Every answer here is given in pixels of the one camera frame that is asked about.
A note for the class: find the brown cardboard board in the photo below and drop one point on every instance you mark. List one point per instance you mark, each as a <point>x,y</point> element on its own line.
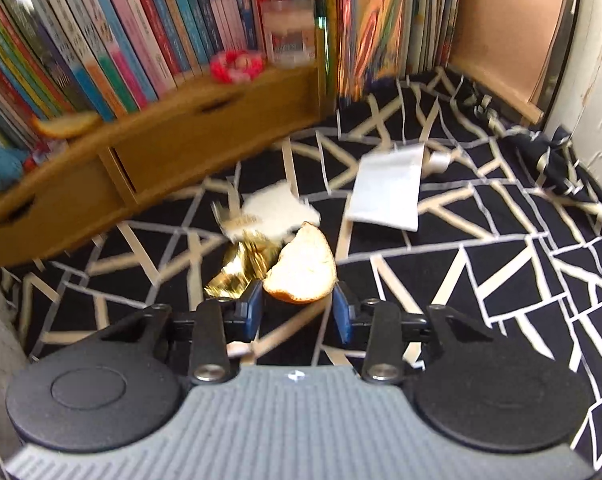
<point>506,30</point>

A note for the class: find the crumpled white tissue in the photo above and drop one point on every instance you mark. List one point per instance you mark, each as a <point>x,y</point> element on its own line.
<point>276,207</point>

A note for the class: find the fruit peel piece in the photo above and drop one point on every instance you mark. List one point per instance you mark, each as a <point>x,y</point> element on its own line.
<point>66,125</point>

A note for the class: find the wooden shelf with drawers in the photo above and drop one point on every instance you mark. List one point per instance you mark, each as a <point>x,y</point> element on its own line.
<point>181,135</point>

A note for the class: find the row of tall picture books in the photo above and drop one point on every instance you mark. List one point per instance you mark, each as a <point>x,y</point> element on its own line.
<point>381,15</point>

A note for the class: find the gold foil wrapper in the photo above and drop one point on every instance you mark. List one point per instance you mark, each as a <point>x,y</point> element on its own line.
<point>246,265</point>

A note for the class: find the pink hair scrunchie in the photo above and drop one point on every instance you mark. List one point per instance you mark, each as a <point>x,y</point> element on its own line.
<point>236,66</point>

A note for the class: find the blue yarn ball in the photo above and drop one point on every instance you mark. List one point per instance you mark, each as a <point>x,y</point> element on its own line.
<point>1,170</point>

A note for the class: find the white paper sheet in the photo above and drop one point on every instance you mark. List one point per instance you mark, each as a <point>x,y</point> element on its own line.
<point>388,187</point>

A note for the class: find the row of colourful paperback books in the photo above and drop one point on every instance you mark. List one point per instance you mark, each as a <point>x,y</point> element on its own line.
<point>131,30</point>

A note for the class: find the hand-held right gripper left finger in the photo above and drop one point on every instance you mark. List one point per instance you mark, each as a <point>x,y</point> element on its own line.
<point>248,310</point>

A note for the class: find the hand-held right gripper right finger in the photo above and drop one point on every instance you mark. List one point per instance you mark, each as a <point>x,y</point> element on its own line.
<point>342,315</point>

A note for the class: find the orange fruit peel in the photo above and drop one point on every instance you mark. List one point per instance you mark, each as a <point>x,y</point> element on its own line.
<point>303,265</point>

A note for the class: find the small white tube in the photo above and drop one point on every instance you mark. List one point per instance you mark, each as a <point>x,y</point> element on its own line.
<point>438,162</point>

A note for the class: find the black and white patterned cloth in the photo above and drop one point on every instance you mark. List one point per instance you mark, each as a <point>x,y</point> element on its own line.
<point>506,270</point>

